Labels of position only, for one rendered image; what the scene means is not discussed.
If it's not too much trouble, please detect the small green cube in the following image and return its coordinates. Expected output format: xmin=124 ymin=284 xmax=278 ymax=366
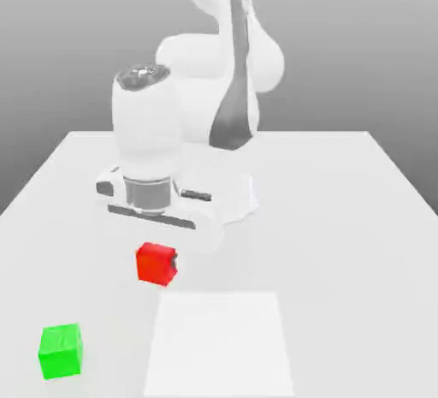
xmin=37 ymin=322 xmax=85 ymax=381

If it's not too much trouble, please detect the small red cube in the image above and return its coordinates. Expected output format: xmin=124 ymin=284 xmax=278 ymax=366
xmin=135 ymin=241 xmax=178 ymax=288

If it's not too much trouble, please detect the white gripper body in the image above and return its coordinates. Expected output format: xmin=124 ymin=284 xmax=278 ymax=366
xmin=103 ymin=199 xmax=227 ymax=256

